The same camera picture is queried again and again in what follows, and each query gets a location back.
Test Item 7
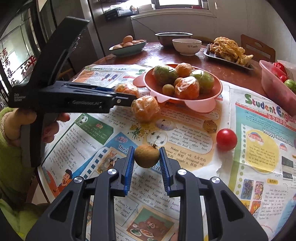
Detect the teal bowl of eggs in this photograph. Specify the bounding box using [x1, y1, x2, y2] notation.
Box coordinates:
[109, 35, 147, 57]

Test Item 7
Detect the Student English newspaper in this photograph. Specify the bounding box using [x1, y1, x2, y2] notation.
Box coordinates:
[221, 82, 295, 240]

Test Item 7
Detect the hand holding second gripper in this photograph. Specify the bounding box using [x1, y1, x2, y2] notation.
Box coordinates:
[3, 108, 71, 148]

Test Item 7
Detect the green citrus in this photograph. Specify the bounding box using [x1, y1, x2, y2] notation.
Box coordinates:
[152, 65, 179, 85]

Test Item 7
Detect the fried dough pile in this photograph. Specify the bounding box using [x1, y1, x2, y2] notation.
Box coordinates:
[209, 37, 253, 66]

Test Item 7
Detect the orange pink fruit plate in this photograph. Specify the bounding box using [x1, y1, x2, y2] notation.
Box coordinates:
[133, 63, 223, 113]

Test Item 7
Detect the dark metal tray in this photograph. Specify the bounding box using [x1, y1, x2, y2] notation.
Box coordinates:
[203, 44, 255, 71]

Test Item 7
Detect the pink plastic basin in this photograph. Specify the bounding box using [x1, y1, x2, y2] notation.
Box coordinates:
[259, 60, 295, 119]

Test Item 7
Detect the white plastic bag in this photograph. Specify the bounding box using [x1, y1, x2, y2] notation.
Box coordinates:
[278, 60, 296, 81]

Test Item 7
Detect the large orange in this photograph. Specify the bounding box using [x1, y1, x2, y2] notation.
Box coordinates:
[175, 76, 200, 100]

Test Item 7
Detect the yellow-green citrus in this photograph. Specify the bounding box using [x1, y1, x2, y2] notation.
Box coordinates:
[190, 69, 215, 94]

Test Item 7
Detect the left newspaper sheet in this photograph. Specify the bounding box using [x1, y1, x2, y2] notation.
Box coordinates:
[38, 65, 230, 240]

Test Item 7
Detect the green tomato in basin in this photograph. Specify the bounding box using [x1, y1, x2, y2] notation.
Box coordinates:
[285, 79, 296, 94]

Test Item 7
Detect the peeled orange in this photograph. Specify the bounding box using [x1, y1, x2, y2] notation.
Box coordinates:
[175, 63, 193, 78]

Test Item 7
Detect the small brown longan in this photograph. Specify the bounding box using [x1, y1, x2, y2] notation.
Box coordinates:
[134, 144, 159, 168]

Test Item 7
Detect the steel mixing bowl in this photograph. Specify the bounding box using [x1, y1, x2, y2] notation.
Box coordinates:
[155, 32, 193, 48]

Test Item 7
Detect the white ceramic bowl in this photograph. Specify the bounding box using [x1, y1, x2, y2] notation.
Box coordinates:
[172, 39, 202, 56]

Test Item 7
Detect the green sleeve forearm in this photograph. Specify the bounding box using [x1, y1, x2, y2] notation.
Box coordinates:
[0, 108, 49, 240]

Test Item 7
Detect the wooden chair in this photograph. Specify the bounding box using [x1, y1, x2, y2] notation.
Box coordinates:
[240, 34, 275, 63]

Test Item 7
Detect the red tomato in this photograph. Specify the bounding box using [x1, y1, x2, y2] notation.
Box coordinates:
[216, 128, 237, 151]

